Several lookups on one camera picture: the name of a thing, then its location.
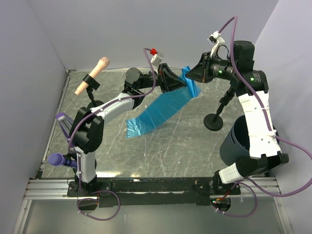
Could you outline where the purple microphone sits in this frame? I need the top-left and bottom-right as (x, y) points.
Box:
(48, 153), (65, 166)

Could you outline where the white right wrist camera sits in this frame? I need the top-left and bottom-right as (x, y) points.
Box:
(207, 31), (225, 58)

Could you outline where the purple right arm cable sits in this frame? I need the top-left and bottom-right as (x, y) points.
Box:
(211, 16), (312, 217)

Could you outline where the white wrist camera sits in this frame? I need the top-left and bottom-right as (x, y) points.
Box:
(207, 31), (225, 58)
(150, 48), (164, 67)

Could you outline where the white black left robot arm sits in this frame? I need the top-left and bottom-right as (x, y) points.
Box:
(69, 63), (187, 196)

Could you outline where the black right mic stand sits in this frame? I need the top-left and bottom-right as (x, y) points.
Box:
(203, 85), (235, 131)

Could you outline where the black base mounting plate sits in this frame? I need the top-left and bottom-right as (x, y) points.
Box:
(67, 177), (241, 208)

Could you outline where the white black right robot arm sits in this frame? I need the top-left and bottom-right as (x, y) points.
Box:
(186, 40), (289, 194)

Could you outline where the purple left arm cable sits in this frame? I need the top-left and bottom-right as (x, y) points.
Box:
(67, 47), (158, 221)

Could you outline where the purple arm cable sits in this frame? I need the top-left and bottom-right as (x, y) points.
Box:
(67, 47), (158, 221)
(211, 16), (312, 217)

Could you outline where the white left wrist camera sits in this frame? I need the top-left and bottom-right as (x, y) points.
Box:
(150, 48), (164, 67)

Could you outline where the beige microphone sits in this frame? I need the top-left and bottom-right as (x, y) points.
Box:
(75, 57), (110, 95)

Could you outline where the aluminium rail frame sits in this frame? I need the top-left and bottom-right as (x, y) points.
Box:
(23, 176), (282, 200)

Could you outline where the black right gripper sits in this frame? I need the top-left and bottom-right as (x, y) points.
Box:
(185, 52), (237, 84)

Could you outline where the dark blue trash bin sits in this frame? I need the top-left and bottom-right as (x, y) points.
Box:
(220, 115), (281, 171)

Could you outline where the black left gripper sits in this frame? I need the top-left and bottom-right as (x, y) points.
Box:
(138, 64), (188, 94)

